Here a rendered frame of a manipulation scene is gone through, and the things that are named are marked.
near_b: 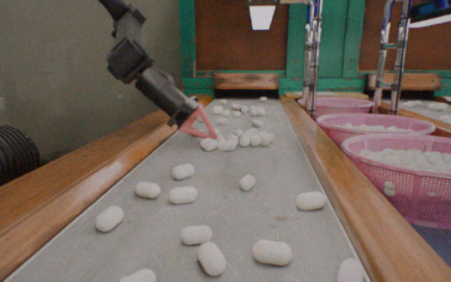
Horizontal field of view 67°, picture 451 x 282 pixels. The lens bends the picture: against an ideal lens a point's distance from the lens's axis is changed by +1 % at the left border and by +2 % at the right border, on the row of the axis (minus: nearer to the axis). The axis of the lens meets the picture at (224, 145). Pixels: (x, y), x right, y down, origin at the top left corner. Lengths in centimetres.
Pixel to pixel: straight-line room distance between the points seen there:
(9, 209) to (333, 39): 146
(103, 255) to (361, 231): 24
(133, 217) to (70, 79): 252
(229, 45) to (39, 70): 180
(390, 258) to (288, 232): 11
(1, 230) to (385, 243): 34
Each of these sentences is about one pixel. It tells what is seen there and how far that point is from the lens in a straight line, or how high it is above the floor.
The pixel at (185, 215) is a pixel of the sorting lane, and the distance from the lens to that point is 41.
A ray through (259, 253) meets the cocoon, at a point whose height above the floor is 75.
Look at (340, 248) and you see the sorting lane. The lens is 36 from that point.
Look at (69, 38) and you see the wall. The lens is 288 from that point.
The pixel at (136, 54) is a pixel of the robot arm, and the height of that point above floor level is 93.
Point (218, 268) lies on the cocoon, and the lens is 30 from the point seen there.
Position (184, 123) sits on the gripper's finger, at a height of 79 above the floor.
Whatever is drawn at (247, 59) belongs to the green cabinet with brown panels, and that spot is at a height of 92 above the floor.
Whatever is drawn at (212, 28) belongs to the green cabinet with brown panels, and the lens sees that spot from 165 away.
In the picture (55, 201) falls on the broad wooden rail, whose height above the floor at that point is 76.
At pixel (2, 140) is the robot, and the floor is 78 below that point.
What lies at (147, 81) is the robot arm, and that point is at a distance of 73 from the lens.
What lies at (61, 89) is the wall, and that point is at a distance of 295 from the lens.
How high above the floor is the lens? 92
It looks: 14 degrees down
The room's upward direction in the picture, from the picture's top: straight up
